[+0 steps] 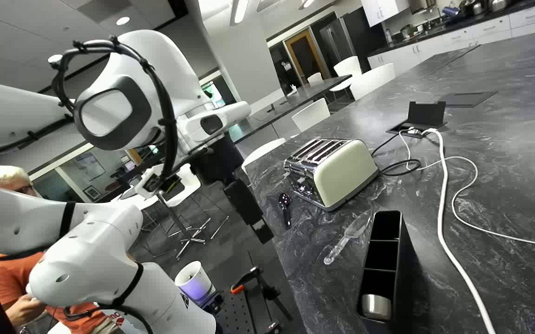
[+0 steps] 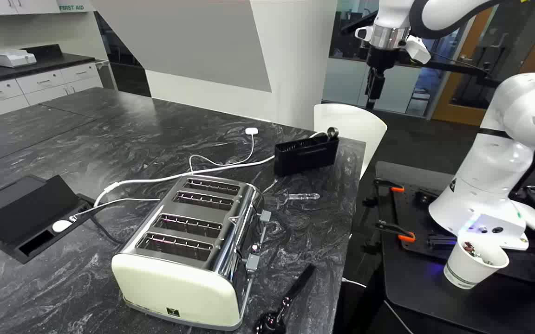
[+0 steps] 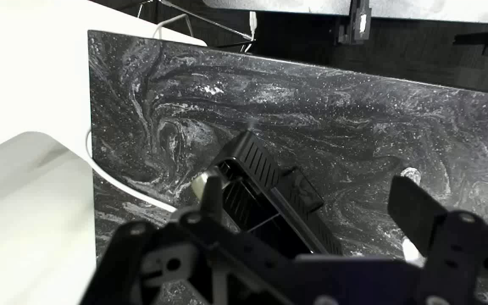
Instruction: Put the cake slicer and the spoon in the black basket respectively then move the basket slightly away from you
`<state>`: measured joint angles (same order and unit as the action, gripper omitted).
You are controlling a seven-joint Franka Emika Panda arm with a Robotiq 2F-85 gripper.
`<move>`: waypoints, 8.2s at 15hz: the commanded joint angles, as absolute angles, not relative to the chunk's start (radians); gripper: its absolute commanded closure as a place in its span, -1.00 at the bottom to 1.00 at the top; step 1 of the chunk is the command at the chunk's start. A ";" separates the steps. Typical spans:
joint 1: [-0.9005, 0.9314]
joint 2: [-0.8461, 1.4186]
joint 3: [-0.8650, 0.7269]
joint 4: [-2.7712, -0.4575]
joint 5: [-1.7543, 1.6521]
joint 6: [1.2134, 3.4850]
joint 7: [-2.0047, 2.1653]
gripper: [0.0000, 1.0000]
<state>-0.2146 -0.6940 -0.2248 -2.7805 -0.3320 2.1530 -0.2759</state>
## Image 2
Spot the black countertop appliance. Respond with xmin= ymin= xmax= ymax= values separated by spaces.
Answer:
xmin=21 ymin=43 xmax=66 ymax=63

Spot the orange handled black clamp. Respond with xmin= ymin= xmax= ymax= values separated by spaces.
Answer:
xmin=374 ymin=177 xmax=409 ymax=199
xmin=376 ymin=219 xmax=421 ymax=247

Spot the white cabinets black counter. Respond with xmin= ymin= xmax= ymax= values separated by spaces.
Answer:
xmin=0 ymin=43 xmax=116 ymax=126

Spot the white plastic chair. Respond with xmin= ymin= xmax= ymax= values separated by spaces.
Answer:
xmin=313 ymin=102 xmax=391 ymax=182

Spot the thin white charger cable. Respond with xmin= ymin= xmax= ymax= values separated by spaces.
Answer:
xmin=187 ymin=125 xmax=265 ymax=175

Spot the black slotted cutlery basket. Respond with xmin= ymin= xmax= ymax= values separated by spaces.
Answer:
xmin=274 ymin=130 xmax=343 ymax=178

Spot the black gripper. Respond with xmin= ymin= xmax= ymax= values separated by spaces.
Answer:
xmin=365 ymin=47 xmax=402 ymax=112

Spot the cream and chrome toaster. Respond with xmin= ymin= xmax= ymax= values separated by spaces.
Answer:
xmin=110 ymin=173 xmax=265 ymax=332

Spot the black pop-up outlet box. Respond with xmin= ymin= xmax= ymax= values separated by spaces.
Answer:
xmin=0 ymin=173 xmax=97 ymax=266

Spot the black spoon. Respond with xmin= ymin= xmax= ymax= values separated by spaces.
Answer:
xmin=253 ymin=262 xmax=318 ymax=334

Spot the white countertop appliance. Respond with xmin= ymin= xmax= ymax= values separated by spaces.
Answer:
xmin=0 ymin=47 xmax=40 ymax=69

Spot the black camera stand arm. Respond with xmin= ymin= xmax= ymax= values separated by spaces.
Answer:
xmin=432 ymin=58 xmax=501 ymax=86

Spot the white paper cup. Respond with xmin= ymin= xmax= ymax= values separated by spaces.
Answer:
xmin=443 ymin=232 xmax=512 ymax=292

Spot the thick white power cable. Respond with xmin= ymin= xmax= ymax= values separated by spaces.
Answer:
xmin=92 ymin=154 xmax=278 ymax=210

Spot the dark toaster power cord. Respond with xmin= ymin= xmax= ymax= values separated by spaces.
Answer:
xmin=62 ymin=195 xmax=164 ymax=247

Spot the white power plug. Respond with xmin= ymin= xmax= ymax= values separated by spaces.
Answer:
xmin=51 ymin=217 xmax=75 ymax=236

